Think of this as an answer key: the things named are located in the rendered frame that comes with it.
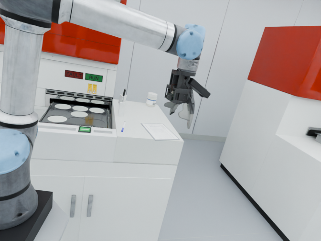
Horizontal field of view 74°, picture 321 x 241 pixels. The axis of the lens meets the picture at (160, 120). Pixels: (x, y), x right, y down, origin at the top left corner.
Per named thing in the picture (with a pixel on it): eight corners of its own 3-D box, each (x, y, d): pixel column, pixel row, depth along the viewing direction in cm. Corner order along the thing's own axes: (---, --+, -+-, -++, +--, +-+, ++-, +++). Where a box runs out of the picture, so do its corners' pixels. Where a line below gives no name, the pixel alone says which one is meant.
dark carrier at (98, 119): (54, 103, 146) (54, 102, 146) (106, 109, 156) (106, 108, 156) (41, 122, 115) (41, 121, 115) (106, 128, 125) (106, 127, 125)
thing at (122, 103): (116, 112, 133) (119, 92, 128) (123, 113, 134) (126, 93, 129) (117, 116, 127) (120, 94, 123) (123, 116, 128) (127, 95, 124)
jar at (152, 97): (144, 103, 164) (147, 91, 161) (154, 104, 166) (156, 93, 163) (146, 106, 158) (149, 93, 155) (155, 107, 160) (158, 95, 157)
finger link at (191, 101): (185, 116, 80) (182, 94, 82) (188, 116, 81) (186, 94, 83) (192, 112, 76) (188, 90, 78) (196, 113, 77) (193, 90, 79)
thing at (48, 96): (45, 106, 150) (46, 93, 147) (110, 113, 163) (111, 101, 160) (45, 107, 148) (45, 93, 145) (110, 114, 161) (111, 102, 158)
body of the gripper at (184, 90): (163, 98, 83) (169, 67, 79) (182, 100, 87) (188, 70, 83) (173, 104, 76) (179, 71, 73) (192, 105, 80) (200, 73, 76)
